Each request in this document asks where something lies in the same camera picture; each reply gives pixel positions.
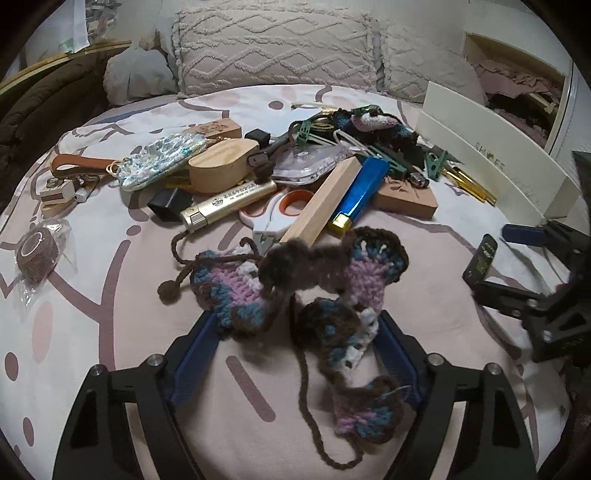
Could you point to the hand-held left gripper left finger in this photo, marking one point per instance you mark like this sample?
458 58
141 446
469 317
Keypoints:
194 351

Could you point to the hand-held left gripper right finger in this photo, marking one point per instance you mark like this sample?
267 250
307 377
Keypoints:
392 351

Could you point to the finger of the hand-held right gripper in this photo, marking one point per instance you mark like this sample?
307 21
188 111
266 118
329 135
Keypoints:
503 297
524 234

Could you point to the black lighter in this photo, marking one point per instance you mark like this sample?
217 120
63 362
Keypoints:
482 256

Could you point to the carved wooden tile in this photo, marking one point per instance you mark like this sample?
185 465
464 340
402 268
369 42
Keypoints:
406 199

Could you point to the crochet yarn butterfly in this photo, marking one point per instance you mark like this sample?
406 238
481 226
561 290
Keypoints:
295 263

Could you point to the gold lighter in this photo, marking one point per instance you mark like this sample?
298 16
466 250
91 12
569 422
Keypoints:
226 203

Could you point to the white shoe box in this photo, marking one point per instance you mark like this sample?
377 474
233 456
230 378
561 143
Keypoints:
485 134

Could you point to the green clothespin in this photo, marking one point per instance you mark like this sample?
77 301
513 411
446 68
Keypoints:
436 162
398 168
304 134

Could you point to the pile of pink clothes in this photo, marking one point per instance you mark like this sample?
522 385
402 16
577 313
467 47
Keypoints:
508 83

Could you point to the white orange scissors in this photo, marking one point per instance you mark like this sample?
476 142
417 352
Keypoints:
268 222

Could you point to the black plastic cap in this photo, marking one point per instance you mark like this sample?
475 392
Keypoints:
164 203

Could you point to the blue lighter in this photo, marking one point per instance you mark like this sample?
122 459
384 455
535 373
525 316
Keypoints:
364 184

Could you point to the long wooden block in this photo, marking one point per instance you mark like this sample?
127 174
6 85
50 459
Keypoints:
323 198

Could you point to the white open wardrobe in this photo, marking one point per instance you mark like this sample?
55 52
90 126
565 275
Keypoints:
471 50

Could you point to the wrapped brown bandage roll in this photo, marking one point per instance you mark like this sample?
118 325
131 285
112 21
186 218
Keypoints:
39 251

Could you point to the oval wooden box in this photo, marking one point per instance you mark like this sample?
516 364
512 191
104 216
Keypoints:
217 166

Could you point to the crochet yarn bird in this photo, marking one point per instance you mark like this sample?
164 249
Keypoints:
374 121

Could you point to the floral fabric pouch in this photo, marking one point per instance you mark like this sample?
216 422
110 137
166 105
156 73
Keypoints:
157 157

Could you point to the textured beige pillow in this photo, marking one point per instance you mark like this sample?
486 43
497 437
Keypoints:
425 60
277 50

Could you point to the clear plastic case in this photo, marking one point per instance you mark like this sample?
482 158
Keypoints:
304 164

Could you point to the small white device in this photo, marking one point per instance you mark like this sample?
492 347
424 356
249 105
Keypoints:
57 194

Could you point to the small black box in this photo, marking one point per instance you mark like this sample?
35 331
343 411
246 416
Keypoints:
257 137

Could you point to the engraved wooden tag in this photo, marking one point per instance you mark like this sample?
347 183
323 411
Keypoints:
217 127

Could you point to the grey plush cloth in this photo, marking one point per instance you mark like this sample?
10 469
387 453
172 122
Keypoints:
134 69

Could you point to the brown fleece blanket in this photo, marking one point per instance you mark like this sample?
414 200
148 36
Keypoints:
46 101

